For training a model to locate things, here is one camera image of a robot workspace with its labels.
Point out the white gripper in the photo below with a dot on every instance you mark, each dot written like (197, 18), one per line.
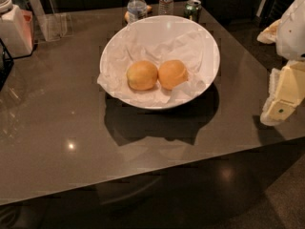
(292, 32)

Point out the white bowl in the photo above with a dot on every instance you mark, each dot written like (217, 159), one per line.
(173, 25)

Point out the white crumpled paper liner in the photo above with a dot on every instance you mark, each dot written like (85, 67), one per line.
(131, 46)

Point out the green soda can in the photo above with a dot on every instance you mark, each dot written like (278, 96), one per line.
(192, 10)

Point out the clear water bottle white cap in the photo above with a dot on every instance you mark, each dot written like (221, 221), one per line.
(137, 10)

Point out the clear acrylic sign holder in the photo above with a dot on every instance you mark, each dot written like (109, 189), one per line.
(49, 26)

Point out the white napkin dispenser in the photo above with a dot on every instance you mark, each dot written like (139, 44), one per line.
(16, 29)

